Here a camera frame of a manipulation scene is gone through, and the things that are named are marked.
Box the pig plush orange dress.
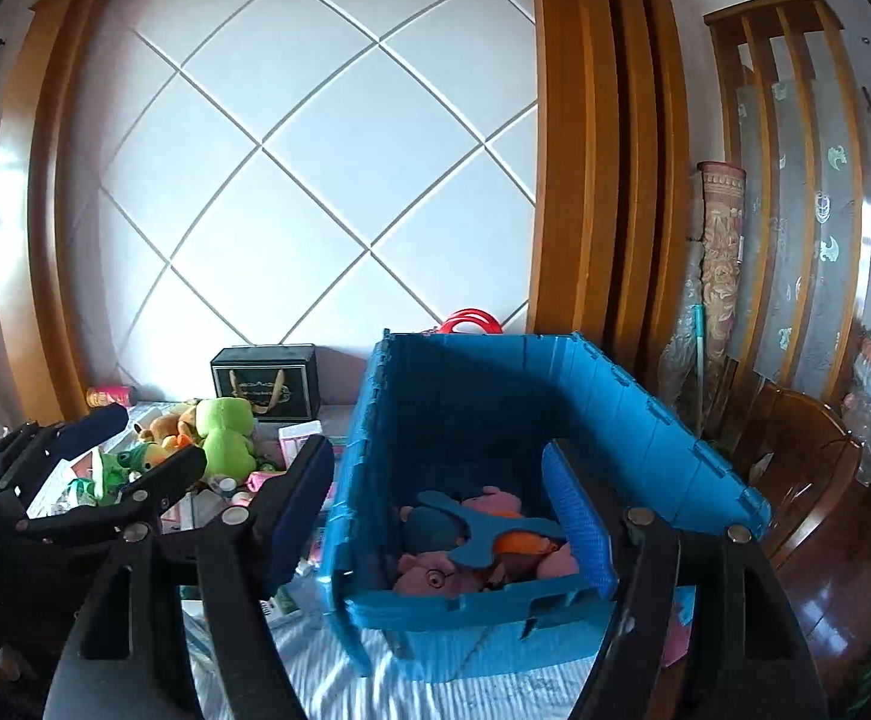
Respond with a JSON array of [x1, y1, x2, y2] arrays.
[[494, 532, 580, 582]]

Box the blue plastic hanger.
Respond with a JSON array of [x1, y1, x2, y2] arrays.
[[417, 491, 565, 569]]

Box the pig plush with glasses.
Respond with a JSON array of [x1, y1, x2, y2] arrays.
[[393, 551, 484, 598]]

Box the pig plush blue body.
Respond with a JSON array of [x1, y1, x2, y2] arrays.
[[399, 505, 468, 554]]

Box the pig plush red dress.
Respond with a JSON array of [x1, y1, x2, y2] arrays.
[[461, 486, 522, 518]]

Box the yellow duck plush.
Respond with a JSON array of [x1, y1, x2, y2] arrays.
[[116, 442, 173, 475]]

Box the pink chip can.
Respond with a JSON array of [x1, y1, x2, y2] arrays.
[[85, 385, 134, 408]]

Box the brown bear plush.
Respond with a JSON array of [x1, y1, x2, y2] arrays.
[[134, 405, 197, 449]]

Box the green frog plush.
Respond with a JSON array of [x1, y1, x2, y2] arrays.
[[196, 397, 256, 483]]

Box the white pink carton box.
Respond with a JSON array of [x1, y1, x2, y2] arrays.
[[277, 419, 325, 470]]

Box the wooden chair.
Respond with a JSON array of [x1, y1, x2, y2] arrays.
[[732, 382, 862, 569]]

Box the light blue tablecloth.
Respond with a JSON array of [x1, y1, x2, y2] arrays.
[[28, 400, 701, 720]]

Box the black gift box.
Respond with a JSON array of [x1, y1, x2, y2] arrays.
[[211, 344, 321, 422]]

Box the blue plastic storage crate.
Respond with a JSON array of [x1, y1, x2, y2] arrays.
[[318, 333, 771, 683]]

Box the rolled patterned carpet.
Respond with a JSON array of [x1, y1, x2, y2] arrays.
[[698, 161, 746, 395]]

